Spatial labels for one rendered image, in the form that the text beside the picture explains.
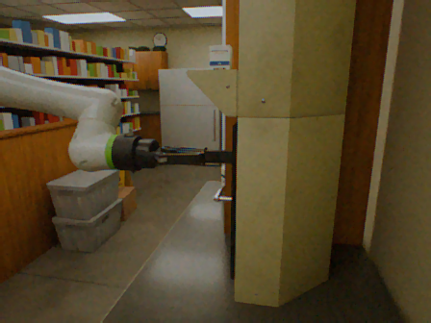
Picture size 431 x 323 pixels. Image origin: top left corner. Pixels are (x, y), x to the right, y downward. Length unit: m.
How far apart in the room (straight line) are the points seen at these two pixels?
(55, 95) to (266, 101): 0.54
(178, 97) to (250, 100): 5.19
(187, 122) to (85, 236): 3.40
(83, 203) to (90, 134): 2.10
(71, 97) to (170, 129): 5.10
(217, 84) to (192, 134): 5.16
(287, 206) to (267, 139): 0.16
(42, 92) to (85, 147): 0.19
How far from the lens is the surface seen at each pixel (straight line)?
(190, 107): 5.77
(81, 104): 0.88
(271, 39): 0.67
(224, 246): 1.09
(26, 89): 0.92
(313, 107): 0.72
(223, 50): 0.77
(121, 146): 0.77
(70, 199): 2.96
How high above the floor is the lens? 1.47
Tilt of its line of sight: 14 degrees down
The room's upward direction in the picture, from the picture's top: straight up
